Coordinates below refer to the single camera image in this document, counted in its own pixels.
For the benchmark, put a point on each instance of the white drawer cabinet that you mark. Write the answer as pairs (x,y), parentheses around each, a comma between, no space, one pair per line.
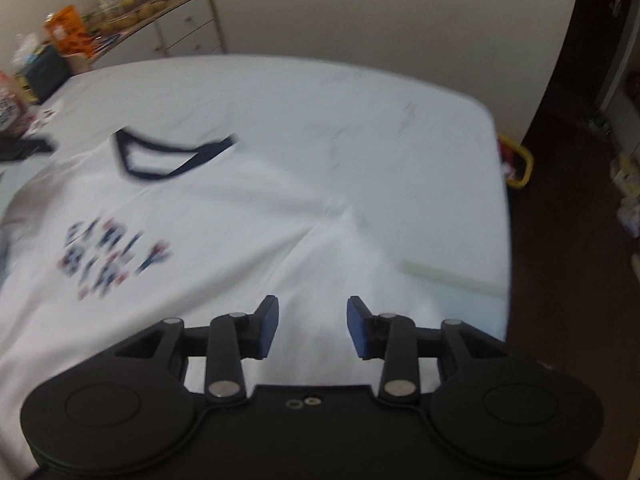
(190,25)

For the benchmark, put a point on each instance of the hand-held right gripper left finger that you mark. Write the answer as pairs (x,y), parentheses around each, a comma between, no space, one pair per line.
(267,327)

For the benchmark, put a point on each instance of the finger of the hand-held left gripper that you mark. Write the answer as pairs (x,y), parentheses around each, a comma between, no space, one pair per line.
(27,149)

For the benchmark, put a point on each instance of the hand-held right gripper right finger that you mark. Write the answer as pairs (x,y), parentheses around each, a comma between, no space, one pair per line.
(357,327)

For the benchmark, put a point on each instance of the transparent box with red edges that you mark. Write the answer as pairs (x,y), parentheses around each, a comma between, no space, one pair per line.
(15,105)

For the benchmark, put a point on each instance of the yellow basket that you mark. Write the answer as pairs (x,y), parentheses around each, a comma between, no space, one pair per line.
(520,160)

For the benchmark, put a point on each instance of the orange snack bag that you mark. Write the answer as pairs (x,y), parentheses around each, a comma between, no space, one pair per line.
(67,30)

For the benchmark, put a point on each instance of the white printed t-shirt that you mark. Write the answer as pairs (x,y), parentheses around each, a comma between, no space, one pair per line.
(225,240)

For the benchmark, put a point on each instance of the clear cookie box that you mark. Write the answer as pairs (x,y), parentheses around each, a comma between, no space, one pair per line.
(130,14)

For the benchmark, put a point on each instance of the dark teal box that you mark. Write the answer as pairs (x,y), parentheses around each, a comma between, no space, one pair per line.
(47,72)

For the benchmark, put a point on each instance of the clear plastic bag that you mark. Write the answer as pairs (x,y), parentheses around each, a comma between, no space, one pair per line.
(25,50)

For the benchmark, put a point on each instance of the small white card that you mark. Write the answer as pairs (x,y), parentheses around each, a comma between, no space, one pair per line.
(41,117)
(56,106)

